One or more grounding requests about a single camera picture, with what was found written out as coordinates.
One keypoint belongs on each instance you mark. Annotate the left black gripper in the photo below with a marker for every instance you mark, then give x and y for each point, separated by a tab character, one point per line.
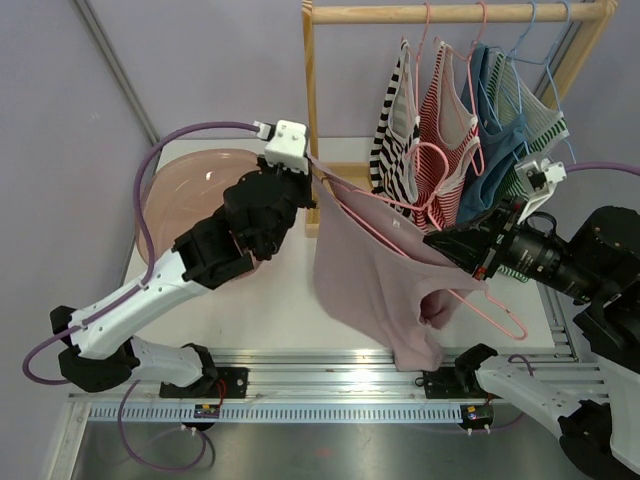
304	181

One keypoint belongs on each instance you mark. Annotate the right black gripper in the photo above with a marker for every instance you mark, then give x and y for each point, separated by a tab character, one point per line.
477	241

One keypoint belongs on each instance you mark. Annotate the lilac tank top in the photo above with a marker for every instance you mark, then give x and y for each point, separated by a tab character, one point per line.
370	270

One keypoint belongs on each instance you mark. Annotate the red white striped tank top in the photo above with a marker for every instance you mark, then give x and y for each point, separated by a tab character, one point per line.
449	141

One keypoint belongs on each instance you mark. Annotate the black white striped tank top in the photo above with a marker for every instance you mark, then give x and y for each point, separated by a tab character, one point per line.
391	168

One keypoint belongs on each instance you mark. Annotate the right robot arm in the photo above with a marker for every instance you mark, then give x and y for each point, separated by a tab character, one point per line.
599	269

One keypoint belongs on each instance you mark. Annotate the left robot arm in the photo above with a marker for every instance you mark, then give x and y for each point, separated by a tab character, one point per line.
104	350

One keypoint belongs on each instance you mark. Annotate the blue tank top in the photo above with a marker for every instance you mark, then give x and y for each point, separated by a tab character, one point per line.
487	165

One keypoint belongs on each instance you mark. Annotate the green white striped tank top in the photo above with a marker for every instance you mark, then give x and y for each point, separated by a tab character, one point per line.
503	96

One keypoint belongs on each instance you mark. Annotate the pink plastic basin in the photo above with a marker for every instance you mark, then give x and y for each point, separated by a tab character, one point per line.
190	189

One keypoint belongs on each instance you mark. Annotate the wooden clothes rack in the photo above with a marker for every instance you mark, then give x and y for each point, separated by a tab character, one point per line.
589	20

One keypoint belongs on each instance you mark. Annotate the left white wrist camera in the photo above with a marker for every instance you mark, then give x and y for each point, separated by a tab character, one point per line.
286	144

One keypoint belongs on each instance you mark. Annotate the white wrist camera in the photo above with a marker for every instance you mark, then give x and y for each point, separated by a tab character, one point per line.
539	177
286	144

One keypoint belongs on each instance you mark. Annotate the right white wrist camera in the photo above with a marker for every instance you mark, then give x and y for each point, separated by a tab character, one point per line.
539	177

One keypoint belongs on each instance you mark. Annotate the aluminium mounting rail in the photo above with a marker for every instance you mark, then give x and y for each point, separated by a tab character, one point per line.
294	348

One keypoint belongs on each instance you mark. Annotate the white slotted cable duct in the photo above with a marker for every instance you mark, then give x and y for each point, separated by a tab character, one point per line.
282	413

